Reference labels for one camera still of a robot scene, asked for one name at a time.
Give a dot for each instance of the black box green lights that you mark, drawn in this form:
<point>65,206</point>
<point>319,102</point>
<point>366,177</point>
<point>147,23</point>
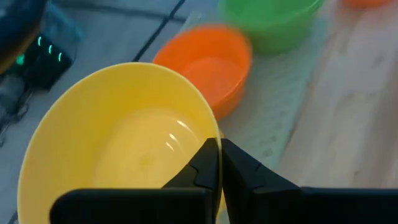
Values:
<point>46,65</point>

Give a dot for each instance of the yellow plastic bowl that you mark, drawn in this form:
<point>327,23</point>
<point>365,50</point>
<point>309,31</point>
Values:
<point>109,124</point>

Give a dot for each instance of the orange plastic bowl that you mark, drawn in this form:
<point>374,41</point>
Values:
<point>214,71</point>
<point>367,3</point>

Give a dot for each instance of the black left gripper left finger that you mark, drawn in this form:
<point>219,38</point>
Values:
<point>149,205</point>

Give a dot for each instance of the green plastic bowl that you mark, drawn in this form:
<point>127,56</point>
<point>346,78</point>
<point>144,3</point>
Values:
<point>270,25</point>

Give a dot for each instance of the pale green perforated shelf rack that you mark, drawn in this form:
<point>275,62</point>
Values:
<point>280,109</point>

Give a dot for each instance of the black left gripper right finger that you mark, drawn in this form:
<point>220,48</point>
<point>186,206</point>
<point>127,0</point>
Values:
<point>280,202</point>

